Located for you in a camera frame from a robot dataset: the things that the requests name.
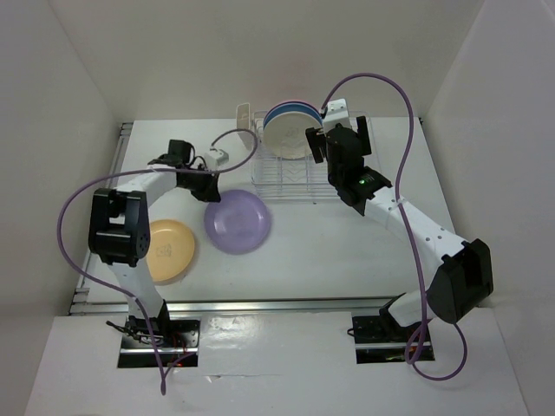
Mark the purple cable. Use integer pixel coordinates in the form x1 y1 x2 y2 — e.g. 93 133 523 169
56 128 261 396
320 72 468 381

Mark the white cutlery holder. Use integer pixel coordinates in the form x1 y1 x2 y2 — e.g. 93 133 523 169
236 103 254 152

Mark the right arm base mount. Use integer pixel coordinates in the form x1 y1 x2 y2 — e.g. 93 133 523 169
347 315 420 364

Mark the pink plate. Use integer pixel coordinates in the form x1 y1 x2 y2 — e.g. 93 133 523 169
275 100 316 109

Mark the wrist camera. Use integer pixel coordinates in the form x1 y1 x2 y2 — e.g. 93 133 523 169
321 99 350 131
203 148 229 171

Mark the orange plate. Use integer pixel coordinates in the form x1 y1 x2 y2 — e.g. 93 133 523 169
147 219 196 285

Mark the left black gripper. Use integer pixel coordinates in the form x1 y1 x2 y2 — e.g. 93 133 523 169
179 163 220 202

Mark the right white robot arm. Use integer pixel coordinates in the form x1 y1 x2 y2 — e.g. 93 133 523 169
305 118 493 341

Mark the blue plate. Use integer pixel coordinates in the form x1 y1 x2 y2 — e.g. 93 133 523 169
263 105 322 127

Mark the cream plate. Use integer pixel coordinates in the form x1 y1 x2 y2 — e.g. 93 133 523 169
262 111 322 159

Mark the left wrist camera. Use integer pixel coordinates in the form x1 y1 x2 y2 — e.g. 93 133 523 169
203 148 229 171

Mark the purple plate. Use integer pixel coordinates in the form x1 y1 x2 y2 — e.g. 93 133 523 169
204 190 272 255

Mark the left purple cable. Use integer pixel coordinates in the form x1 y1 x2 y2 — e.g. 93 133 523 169
56 128 261 396

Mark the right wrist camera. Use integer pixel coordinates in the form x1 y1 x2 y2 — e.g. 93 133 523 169
321 99 350 131

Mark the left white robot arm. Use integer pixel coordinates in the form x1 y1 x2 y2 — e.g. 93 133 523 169
88 140 221 346

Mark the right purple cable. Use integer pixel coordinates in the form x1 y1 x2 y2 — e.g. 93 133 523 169
320 72 468 381

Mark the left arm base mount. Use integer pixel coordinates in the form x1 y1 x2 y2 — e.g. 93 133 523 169
106 319 200 369

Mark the white wire dish rack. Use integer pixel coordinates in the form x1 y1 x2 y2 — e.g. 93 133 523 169
250 110 378 203

